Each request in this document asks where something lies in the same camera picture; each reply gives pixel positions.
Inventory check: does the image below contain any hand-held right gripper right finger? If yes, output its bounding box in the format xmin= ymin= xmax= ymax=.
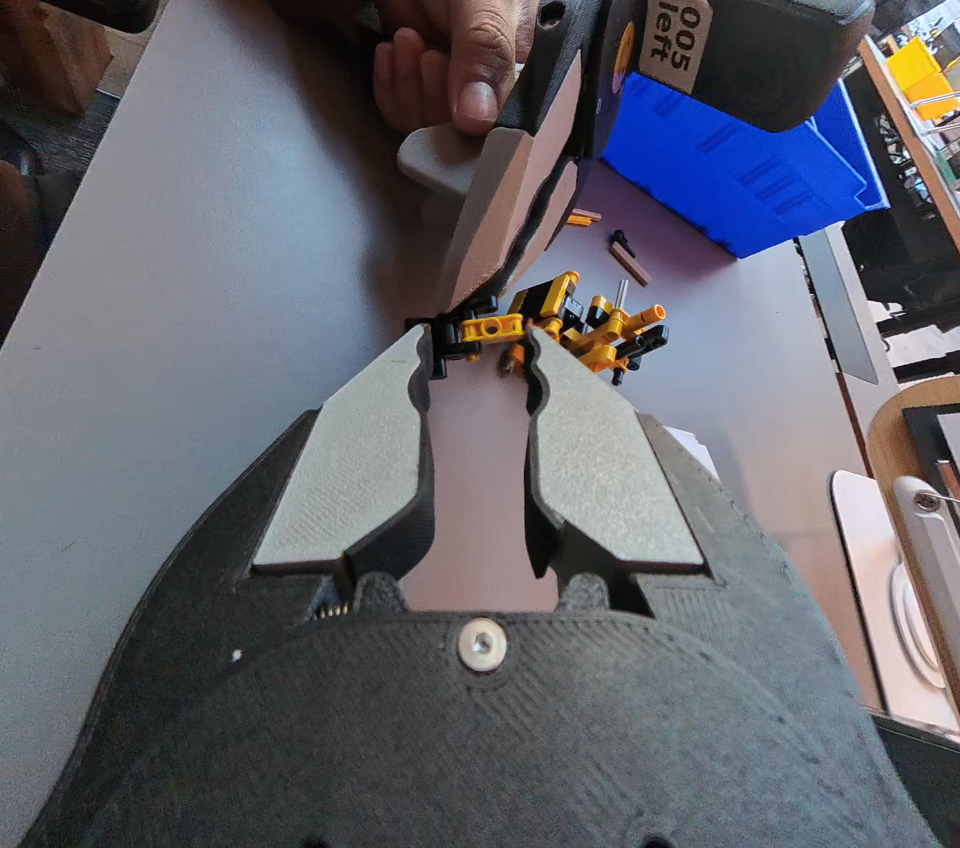
xmin=522 ymin=326 xmax=712 ymax=583

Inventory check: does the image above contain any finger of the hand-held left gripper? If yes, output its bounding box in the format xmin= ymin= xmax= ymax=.
xmin=498 ymin=156 xmax=585 ymax=298
xmin=396 ymin=53 xmax=585 ymax=315

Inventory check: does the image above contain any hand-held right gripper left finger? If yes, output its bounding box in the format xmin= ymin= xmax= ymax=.
xmin=251 ymin=323 xmax=438 ymax=583

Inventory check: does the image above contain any yellow black lego model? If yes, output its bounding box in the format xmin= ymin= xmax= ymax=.
xmin=405 ymin=270 xmax=669 ymax=388

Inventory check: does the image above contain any grey ribbed lego piece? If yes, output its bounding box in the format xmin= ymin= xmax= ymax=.
xmin=607 ymin=240 xmax=654 ymax=288

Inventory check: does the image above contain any lego instruction booklet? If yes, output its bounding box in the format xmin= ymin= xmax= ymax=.
xmin=663 ymin=424 xmax=717 ymax=478

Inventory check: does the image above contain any blue plastic bin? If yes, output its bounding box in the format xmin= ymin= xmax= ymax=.
xmin=525 ymin=0 xmax=894 ymax=260

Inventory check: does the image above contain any yellow storage bin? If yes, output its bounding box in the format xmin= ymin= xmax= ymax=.
xmin=886 ymin=35 xmax=942 ymax=90
xmin=903 ymin=71 xmax=960 ymax=122

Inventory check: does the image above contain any silver monitor stand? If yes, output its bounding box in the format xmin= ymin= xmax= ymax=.
xmin=831 ymin=469 xmax=960 ymax=733

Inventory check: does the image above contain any wooden desk riser board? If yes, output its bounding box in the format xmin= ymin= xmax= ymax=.
xmin=866 ymin=375 xmax=960 ymax=699

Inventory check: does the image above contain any dark grey desk panel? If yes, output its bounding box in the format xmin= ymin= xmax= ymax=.
xmin=795 ymin=225 xmax=880 ymax=386

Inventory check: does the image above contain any black flat panel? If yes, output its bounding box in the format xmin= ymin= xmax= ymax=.
xmin=900 ymin=404 xmax=960 ymax=512

